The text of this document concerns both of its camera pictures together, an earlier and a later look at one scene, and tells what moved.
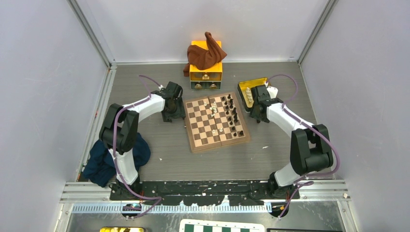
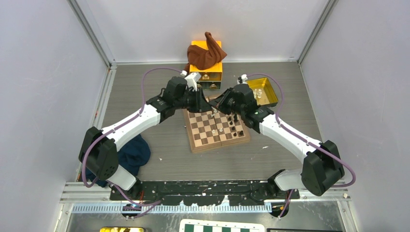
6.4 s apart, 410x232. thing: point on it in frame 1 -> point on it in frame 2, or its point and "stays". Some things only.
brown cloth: (202, 59) stays
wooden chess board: (214, 121) stays
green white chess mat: (221, 225) stays
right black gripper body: (253, 114) -> (227, 103)
